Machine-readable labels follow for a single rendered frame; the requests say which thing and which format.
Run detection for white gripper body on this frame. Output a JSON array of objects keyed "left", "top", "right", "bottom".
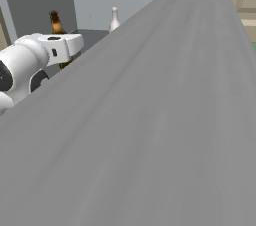
[{"left": 63, "top": 33, "right": 85, "bottom": 62}]

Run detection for grey fridge shelf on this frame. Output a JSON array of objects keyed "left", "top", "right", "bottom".
[{"left": 68, "top": 28, "right": 112, "bottom": 56}]

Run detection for brown beer bottle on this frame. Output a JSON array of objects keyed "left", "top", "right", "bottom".
[{"left": 48, "top": 9, "right": 73, "bottom": 70}]

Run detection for white liquor bottle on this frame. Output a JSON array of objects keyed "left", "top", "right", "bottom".
[{"left": 108, "top": 6, "right": 122, "bottom": 34}]

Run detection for grey fridge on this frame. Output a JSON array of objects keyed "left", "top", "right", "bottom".
[{"left": 0, "top": 0, "right": 194, "bottom": 79}]

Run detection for grey fridge door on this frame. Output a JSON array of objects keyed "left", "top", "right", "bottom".
[{"left": 0, "top": 0, "right": 256, "bottom": 226}]

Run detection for beige cupboard panel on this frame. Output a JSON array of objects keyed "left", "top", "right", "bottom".
[{"left": 0, "top": 6, "right": 13, "bottom": 52}]

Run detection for beige cupboards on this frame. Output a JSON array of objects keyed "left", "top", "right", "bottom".
[{"left": 222, "top": 0, "right": 256, "bottom": 43}]

